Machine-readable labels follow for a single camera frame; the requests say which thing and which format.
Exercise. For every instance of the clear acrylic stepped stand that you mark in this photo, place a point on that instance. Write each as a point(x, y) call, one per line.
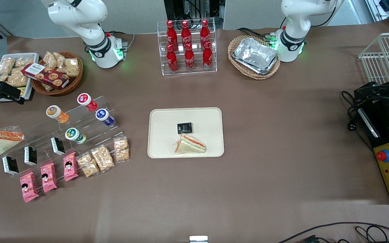
point(89, 133)

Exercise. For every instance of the red cookie box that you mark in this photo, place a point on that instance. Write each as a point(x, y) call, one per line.
point(46, 75)

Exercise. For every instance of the orange gum bottle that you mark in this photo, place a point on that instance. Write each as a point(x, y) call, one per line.
point(57, 113)

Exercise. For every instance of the red cola bottle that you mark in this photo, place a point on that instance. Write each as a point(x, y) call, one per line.
point(185, 33)
point(172, 60)
point(171, 35)
point(207, 57)
point(189, 60)
point(205, 33)

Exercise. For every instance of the clear acrylic bottle rack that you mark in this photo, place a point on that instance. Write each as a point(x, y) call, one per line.
point(196, 69)

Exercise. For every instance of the red emergency stop button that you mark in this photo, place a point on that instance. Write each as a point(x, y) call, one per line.
point(383, 155)

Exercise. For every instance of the black and yellow control box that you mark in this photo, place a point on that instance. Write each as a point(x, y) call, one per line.
point(388, 175)

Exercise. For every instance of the dark brown wicker basket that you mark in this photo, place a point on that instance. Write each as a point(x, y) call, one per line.
point(74, 82)

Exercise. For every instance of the light wicker basket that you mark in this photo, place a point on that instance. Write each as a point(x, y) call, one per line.
point(248, 75)

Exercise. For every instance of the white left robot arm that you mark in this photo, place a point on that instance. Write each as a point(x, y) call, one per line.
point(295, 30)

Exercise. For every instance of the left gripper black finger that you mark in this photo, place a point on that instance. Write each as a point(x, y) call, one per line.
point(373, 97)
point(371, 87)

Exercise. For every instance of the pink cartoon snack pack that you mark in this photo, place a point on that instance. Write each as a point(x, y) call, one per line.
point(48, 178)
point(70, 166)
point(29, 187)

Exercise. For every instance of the aluminium foil tray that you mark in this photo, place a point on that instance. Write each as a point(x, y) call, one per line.
point(255, 54)

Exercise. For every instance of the wrapped triangle sandwich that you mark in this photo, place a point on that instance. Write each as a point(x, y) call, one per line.
point(189, 145)
point(0, 143)

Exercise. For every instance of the black equipment rack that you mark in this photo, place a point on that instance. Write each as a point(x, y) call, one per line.
point(181, 8)

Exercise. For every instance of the cream plastic tray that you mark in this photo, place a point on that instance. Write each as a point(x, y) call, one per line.
point(211, 135)

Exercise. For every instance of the small white device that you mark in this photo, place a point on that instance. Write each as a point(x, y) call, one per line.
point(198, 239)

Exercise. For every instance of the green gum bottle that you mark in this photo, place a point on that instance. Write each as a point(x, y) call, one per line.
point(75, 135)

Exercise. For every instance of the black snack packet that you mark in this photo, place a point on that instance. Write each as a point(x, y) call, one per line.
point(184, 128)
point(30, 155)
point(10, 165)
point(58, 145)

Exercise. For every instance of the white rectangular tray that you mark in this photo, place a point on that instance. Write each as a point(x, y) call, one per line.
point(32, 58)

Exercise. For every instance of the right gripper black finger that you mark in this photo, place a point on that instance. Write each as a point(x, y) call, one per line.
point(9, 90)
point(18, 101)

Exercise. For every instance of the blue gum bottle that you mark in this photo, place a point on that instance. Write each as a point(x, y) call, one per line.
point(104, 116)

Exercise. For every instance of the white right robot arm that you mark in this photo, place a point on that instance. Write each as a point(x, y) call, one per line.
point(79, 20)

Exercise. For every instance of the red gum bottle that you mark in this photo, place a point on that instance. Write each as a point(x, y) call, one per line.
point(87, 101)

